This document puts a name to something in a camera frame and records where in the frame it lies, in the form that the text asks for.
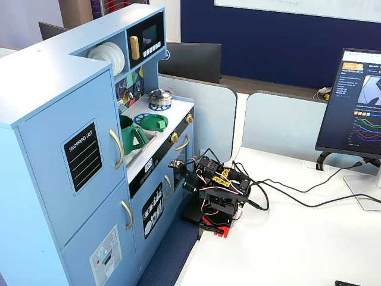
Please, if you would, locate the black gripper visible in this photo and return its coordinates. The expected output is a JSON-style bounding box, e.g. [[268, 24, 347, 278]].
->
[[168, 160, 201, 196]]

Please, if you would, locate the blue shopping list door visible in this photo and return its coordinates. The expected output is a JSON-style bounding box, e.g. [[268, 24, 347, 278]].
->
[[17, 69, 127, 251]]

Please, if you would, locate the blue oven door with window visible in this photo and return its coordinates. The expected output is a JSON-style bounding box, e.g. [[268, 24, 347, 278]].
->
[[167, 130, 194, 194]]

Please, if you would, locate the blue door with dishes print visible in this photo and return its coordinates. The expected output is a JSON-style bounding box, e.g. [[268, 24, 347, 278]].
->
[[130, 171, 175, 276]]

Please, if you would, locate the blue door with dispenser print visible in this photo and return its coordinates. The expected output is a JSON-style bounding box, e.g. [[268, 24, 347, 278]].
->
[[61, 178, 139, 286]]

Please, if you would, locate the steel toy sink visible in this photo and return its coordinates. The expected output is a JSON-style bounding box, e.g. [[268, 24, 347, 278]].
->
[[124, 132, 158, 169]]

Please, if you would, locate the light blue desk divider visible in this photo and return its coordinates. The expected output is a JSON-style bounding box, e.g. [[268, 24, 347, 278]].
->
[[241, 90, 329, 161], [157, 73, 238, 164]]

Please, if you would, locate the green toy lid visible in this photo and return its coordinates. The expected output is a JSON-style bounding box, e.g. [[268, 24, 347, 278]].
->
[[139, 114, 169, 133]]

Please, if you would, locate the green toy kettle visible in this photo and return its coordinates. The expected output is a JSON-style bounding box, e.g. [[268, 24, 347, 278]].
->
[[119, 115, 149, 156]]

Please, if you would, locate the red table clamp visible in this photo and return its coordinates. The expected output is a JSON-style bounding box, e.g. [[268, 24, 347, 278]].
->
[[198, 214, 232, 239]]

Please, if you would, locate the steel toy pot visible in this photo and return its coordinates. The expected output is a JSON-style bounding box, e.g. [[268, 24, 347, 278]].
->
[[148, 87, 176, 107]]

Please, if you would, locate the steel pot lid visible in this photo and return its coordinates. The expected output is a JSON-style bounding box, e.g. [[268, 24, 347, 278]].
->
[[148, 88, 174, 101]]

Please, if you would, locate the dark monitor with round logo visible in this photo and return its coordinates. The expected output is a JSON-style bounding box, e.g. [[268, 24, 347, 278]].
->
[[158, 41, 223, 85]]

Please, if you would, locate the white toy plate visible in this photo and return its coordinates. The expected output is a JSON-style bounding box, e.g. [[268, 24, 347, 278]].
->
[[87, 44, 113, 64], [111, 47, 126, 75]]

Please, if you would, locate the stack of white plates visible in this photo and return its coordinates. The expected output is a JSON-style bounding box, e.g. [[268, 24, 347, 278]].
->
[[99, 41, 123, 71]]

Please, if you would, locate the blue toy kitchen body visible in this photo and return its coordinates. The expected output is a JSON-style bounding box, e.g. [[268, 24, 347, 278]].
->
[[0, 3, 196, 286]]

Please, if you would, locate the lit computer monitor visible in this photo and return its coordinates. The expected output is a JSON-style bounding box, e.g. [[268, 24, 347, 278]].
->
[[314, 47, 381, 160]]

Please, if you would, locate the dark panel with red lines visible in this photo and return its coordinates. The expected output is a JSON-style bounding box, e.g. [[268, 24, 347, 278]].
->
[[90, 0, 149, 15]]

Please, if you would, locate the silver monitor stand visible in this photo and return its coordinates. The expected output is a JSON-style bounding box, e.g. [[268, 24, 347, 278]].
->
[[343, 157, 381, 212]]

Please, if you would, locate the dark plain monitor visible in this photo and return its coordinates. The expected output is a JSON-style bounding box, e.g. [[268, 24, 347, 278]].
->
[[38, 21, 71, 42]]

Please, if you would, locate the brown wooden panel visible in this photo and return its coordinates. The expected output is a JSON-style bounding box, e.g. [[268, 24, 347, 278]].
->
[[58, 0, 95, 30]]

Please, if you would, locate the white board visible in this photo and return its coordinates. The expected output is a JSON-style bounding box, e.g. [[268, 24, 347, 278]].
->
[[213, 0, 381, 24]]

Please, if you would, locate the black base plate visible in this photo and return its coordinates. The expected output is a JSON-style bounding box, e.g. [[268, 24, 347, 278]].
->
[[180, 205, 206, 225]]

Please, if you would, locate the clear acrylic bracket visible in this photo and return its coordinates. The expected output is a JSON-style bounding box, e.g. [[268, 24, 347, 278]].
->
[[303, 160, 330, 174]]

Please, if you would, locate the long black cable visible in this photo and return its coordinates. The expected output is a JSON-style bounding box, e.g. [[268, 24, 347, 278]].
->
[[232, 160, 381, 211]]

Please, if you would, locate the black cable holder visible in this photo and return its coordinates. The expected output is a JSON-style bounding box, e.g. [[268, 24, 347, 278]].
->
[[316, 151, 332, 171]]

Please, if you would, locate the black microwave door gold handle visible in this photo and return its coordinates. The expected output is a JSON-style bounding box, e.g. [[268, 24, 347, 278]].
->
[[126, 11, 165, 70]]

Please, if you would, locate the white and yellow cable bundle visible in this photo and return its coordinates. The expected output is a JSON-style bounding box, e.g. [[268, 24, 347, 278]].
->
[[312, 86, 331, 101]]

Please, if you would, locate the black cable with plug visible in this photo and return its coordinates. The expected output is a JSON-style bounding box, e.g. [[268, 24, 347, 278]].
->
[[232, 159, 373, 194]]

